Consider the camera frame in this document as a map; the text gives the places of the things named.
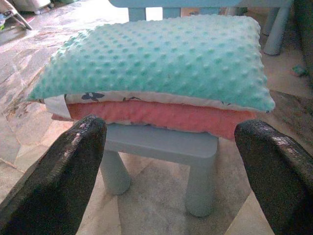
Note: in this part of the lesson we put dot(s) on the pink dotted minky pillow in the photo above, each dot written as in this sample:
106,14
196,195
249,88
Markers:
159,115

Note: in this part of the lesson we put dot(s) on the small teal floor scrap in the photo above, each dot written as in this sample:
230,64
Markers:
299,70

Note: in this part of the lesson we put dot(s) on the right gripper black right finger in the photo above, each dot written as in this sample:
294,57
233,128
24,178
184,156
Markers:
281,183

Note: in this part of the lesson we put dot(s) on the teal dotted minky pillow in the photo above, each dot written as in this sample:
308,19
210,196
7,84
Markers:
159,61

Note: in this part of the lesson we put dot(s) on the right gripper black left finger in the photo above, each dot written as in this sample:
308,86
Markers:
49,183

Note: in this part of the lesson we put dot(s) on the white storage trolley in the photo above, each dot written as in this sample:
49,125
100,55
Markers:
27,3

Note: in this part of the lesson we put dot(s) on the colourful fabric folding frame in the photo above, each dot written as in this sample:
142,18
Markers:
12,17

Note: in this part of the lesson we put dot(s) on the light blue plastic child chair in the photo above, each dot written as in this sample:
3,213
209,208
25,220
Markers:
276,29
159,144

